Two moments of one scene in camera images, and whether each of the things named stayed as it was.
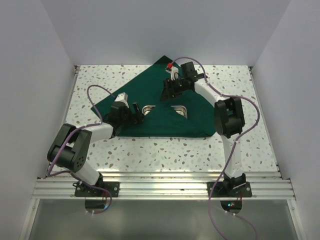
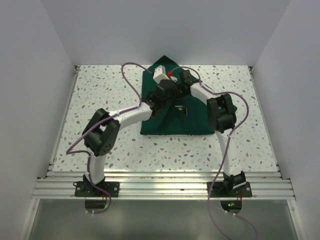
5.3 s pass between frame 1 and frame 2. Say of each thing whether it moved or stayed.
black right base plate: stayed
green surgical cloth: moved
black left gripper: moved
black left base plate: stayed
